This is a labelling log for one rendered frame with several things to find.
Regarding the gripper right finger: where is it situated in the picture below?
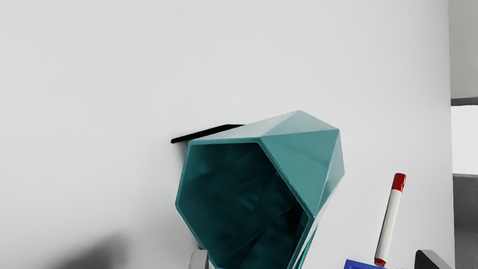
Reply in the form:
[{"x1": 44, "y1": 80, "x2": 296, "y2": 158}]
[{"x1": 415, "y1": 250, "x2": 454, "y2": 269}]

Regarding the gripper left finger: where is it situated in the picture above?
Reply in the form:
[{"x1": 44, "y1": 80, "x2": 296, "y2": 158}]
[{"x1": 189, "y1": 250, "x2": 209, "y2": 269}]

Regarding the teal faceted mug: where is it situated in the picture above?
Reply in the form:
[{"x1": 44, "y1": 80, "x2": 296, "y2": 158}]
[{"x1": 175, "y1": 110, "x2": 345, "y2": 269}]

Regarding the white marker with red cap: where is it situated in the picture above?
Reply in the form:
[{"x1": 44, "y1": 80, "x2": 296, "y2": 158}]
[{"x1": 374, "y1": 173, "x2": 407, "y2": 268}]

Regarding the blue rectangular block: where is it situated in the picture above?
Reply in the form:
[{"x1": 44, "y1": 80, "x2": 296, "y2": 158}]
[{"x1": 344, "y1": 259, "x2": 387, "y2": 269}]

